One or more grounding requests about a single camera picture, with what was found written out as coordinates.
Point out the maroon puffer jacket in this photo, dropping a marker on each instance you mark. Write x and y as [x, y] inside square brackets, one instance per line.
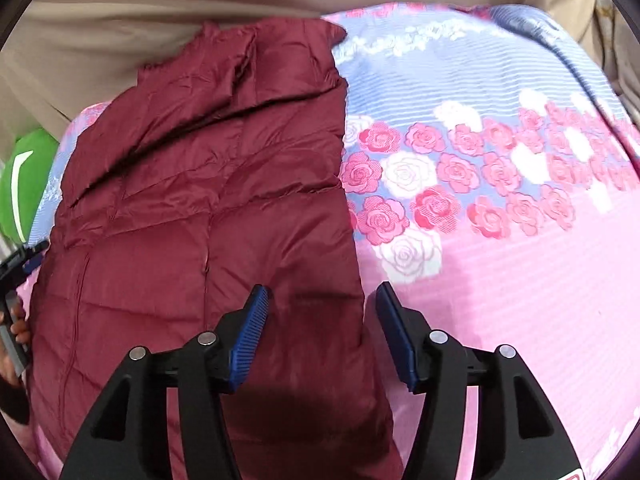
[200, 185]

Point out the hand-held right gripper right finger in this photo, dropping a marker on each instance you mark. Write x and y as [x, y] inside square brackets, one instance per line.
[395, 330]

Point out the floral beige pillow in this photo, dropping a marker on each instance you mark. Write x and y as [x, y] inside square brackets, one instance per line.
[610, 40]

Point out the person's left hand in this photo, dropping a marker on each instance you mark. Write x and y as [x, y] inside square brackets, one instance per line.
[19, 322]

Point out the pink and blue floral bedsheet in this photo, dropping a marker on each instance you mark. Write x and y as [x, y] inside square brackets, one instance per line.
[500, 285]

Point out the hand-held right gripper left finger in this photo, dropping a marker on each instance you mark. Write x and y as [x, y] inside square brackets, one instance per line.
[248, 340]

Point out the beige padded headboard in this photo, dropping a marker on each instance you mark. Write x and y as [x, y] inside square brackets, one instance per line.
[150, 10]

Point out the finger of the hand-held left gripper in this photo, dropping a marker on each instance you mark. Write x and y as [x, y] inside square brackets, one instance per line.
[34, 259]

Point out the green pillow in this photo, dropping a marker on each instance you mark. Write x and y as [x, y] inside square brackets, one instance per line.
[35, 175]

